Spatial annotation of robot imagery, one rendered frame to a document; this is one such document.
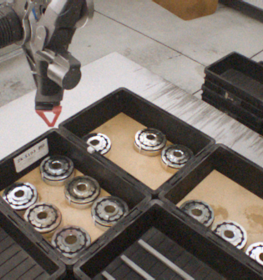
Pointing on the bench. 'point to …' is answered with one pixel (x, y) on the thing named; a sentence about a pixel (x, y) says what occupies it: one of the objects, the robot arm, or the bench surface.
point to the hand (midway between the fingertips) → (52, 116)
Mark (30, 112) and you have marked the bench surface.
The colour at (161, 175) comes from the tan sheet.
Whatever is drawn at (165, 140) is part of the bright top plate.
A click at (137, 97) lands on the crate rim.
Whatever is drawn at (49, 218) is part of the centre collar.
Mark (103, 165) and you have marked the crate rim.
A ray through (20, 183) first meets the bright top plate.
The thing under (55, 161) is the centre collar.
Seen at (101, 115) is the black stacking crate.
